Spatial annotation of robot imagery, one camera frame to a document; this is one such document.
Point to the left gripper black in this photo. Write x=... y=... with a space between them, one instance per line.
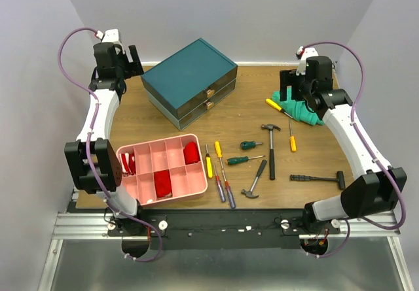
x=133 y=68

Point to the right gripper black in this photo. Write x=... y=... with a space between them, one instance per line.
x=289 y=84

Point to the small yellow screwdriver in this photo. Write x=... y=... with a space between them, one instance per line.
x=293 y=145

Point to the teal drawer box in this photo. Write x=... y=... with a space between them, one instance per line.
x=190 y=82

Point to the stubby green screwdriver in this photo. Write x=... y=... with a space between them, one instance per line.
x=246 y=145

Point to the long green screwdriver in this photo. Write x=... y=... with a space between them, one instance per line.
x=243 y=159

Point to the orange yellow screwdriver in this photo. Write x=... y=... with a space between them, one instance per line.
x=220 y=156

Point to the yellow black screwdriver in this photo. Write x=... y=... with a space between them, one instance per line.
x=208 y=163

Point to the purple red screwdriver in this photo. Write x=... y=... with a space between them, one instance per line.
x=229 y=193
x=219 y=185

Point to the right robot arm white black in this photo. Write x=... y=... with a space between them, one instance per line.
x=377 y=184

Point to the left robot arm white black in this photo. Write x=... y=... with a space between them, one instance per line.
x=93 y=163

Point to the green cloth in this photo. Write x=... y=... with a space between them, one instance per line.
x=297 y=109

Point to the red white striped sock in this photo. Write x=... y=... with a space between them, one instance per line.
x=128 y=163

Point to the black rubber mallet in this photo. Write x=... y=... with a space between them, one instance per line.
x=339 y=179

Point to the red sock top right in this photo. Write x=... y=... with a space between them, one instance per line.
x=191 y=153

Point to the red sock bottom middle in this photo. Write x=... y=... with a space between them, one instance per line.
x=162 y=181

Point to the pink divided tray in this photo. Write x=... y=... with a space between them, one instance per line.
x=188 y=181

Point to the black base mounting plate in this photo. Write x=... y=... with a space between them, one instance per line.
x=223 y=228

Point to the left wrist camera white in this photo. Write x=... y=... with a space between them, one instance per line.
x=109 y=36

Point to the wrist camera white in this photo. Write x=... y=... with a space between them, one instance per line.
x=109 y=36
x=306 y=52

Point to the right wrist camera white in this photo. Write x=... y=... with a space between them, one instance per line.
x=306 y=52

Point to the claw hammer black handle upright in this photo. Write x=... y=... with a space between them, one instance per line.
x=271 y=128

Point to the claw hammer grey handle lower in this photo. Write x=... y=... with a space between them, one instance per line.
x=250 y=193

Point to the aluminium rail frame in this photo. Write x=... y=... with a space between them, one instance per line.
x=82 y=255

